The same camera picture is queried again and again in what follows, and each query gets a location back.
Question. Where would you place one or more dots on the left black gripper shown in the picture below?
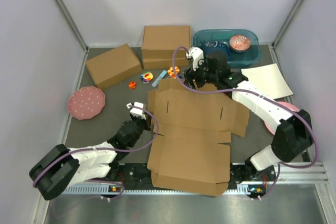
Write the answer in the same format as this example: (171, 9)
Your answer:
(147, 121)

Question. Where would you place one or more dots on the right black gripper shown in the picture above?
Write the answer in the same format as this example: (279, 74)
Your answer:
(189, 75)

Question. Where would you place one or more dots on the brown cardboard box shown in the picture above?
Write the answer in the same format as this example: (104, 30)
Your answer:
(191, 152)

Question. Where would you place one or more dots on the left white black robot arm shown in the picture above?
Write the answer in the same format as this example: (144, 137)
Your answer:
(63, 167)

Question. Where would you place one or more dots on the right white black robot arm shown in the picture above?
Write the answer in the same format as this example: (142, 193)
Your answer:
(291, 129)

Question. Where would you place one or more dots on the top stacked cardboard box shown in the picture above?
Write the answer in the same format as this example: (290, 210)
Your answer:
(159, 42)

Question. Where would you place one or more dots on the stacked cardboard box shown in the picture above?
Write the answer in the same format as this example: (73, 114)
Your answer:
(159, 42)
(152, 63)

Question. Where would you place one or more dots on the small folded cardboard box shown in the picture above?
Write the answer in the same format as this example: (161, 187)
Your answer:
(113, 66)

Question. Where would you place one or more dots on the bottom stacked cardboard box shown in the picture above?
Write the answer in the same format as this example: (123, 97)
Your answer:
(152, 63)

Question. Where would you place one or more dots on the dark blue patterned bowl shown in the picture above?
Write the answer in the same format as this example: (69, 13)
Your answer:
(218, 49)

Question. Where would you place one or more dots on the red white patterned bowl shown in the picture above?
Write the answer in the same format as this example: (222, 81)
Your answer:
(239, 43)

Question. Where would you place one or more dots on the teal plastic bin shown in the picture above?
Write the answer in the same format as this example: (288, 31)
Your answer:
(235, 59)

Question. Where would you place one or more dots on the orange yellow flower plush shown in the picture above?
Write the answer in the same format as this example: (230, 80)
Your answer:
(173, 72)

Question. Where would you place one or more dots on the red glitter leaf charm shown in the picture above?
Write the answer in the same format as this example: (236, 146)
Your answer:
(132, 85)

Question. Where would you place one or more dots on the blue highlighter pen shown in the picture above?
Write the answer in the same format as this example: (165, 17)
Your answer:
(159, 78)

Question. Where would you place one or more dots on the white square plate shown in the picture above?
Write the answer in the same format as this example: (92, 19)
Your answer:
(269, 80)

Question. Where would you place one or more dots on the pink dotted plate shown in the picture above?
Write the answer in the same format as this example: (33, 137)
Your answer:
(86, 103)

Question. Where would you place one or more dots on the rainbow flower plush dark petals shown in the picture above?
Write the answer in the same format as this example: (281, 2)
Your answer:
(147, 77)

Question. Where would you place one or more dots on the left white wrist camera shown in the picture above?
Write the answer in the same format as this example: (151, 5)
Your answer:
(136, 109)

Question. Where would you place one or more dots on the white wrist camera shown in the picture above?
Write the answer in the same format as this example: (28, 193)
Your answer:
(196, 56)
(136, 109)

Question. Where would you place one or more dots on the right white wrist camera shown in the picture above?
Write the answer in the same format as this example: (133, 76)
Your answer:
(196, 56)

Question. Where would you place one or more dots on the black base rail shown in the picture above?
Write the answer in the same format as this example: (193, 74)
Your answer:
(136, 176)

